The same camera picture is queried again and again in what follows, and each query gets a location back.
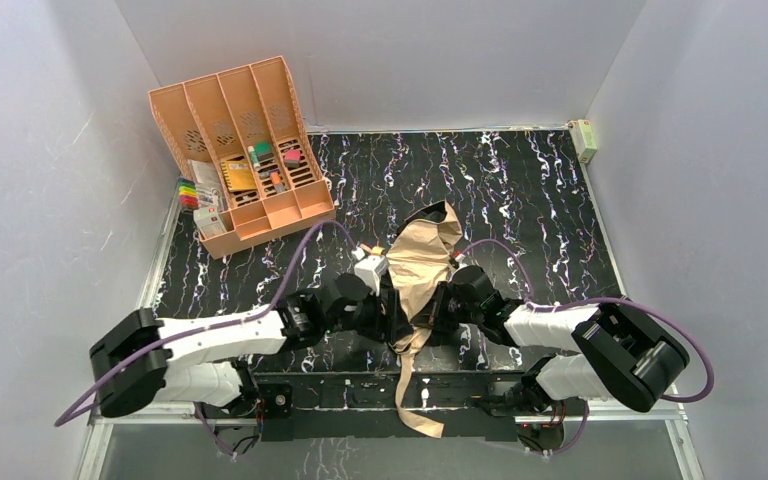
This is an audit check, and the white red small box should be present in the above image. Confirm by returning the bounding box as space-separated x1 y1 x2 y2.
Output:
193 206 228 239

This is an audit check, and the colourful marker set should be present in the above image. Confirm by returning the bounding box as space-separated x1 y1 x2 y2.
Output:
176 177 199 211

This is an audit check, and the green white glue stick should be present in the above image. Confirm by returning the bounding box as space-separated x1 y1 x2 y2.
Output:
247 146 260 170

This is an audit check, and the yellow notebook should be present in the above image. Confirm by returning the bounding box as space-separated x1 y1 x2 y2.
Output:
220 155 257 194

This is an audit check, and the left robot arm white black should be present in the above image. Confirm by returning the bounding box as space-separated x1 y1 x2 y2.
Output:
89 273 413 418

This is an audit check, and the green white box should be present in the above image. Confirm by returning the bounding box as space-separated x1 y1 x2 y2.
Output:
569 119 598 164

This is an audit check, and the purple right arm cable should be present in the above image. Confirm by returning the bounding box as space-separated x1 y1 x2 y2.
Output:
453 238 717 458

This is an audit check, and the orange plastic file organizer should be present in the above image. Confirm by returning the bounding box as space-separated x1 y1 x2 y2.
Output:
148 56 336 259

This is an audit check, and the white paper card pack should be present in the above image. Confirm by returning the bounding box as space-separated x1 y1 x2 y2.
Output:
188 159 222 194

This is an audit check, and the pink black eraser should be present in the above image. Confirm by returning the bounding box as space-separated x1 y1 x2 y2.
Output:
283 148 303 169

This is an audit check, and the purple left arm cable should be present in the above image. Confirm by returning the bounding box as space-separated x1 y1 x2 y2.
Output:
53 219 365 458

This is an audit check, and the beige folding umbrella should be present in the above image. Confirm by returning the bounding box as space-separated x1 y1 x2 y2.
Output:
386 200 462 439

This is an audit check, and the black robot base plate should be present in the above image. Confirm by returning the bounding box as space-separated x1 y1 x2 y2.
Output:
195 370 591 444

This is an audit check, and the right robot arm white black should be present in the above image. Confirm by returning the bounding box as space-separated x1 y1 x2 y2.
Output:
420 266 690 416

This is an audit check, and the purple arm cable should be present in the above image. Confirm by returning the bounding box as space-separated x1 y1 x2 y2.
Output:
53 219 365 458
453 238 717 458

